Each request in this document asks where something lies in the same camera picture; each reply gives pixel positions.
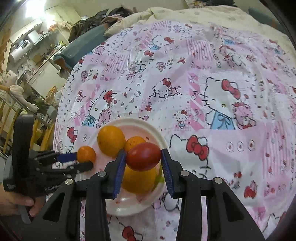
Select red tomato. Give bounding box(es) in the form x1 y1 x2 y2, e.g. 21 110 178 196
125 143 161 172

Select mandarin orange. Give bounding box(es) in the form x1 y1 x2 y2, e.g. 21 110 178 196
77 146 96 163
124 136 146 152

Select person's left hand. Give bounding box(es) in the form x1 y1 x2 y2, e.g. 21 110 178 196
0 183 45 217

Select pile of dark clothes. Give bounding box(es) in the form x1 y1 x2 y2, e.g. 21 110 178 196
68 5 137 43

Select large orange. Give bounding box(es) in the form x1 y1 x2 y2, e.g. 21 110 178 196
121 165 157 194

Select cream floral duvet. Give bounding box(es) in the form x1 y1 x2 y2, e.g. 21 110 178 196
104 5 291 43

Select pink Hello Kitty sheet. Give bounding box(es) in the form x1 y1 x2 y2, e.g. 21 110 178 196
54 21 295 237

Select teal bed headboard cushion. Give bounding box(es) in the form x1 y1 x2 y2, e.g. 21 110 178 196
53 25 108 71

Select white water heater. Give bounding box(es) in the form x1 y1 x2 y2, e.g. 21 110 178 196
9 40 31 63

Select yellow wooden railing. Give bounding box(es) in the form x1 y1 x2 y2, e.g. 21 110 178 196
1 85 57 151

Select teal pillow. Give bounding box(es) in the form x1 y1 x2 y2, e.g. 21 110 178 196
248 7 285 33

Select pink strawberry ceramic plate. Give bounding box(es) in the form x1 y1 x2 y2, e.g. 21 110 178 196
74 117 170 217

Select black clothes on bed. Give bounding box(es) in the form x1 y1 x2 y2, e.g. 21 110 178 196
203 0 237 7

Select mandarin orange top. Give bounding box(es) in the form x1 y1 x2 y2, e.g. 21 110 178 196
124 136 146 152

